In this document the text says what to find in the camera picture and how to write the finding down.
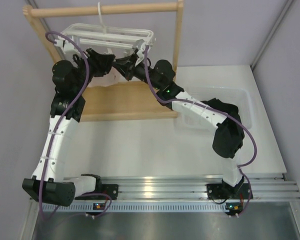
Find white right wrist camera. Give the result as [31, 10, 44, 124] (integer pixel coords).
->
[132, 39, 147, 59]

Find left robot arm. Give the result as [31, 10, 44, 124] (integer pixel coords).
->
[22, 48, 115, 207]

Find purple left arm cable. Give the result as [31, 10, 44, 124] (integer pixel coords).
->
[39, 30, 113, 221]

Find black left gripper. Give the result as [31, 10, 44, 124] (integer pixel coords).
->
[72, 47, 115, 95]

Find wooden drying rack frame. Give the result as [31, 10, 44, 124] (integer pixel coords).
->
[22, 0, 184, 122]

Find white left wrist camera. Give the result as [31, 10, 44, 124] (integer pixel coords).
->
[54, 39, 76, 54]

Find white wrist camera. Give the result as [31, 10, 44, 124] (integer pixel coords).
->
[132, 39, 147, 59]
[54, 39, 76, 54]

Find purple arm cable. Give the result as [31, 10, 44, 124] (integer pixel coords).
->
[144, 45, 258, 218]
[39, 30, 113, 221]

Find white plastic clip hanger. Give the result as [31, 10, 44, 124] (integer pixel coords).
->
[61, 4, 156, 56]

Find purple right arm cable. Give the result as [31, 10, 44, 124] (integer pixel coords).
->
[144, 45, 258, 218]

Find white plastic basket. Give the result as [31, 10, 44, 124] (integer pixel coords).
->
[174, 85, 253, 134]

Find aluminium mounting rail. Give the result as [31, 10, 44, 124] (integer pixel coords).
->
[42, 175, 300, 215]

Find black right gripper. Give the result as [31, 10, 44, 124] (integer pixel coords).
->
[112, 53, 162, 91]

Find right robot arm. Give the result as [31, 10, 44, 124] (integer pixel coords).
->
[112, 54, 245, 200]

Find black striped sock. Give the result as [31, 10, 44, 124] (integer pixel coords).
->
[201, 98, 242, 123]

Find pink sock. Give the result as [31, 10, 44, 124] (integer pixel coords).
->
[87, 68, 121, 88]

